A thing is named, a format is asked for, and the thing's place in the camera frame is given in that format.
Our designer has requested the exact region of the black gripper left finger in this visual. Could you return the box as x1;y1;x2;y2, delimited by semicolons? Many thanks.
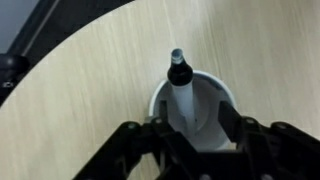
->
73;99;202;180

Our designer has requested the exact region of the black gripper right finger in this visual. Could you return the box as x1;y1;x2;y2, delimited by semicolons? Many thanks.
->
218;100;320;180

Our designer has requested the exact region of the white marker with black cap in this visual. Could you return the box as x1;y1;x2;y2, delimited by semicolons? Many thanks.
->
166;48;198;134

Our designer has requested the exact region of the white ceramic mug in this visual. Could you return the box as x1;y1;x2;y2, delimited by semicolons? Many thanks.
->
148;70;238;152

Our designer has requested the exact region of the black rounded chair base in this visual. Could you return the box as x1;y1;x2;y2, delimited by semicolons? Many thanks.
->
0;53;30;105

